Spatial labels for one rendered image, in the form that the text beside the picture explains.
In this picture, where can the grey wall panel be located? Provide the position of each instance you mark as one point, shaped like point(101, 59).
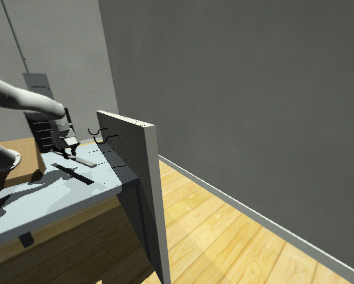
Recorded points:
point(136, 144)

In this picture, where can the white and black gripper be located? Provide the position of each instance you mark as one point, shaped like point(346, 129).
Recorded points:
point(59, 144)

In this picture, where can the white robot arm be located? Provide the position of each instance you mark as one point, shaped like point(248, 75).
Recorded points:
point(42, 108)

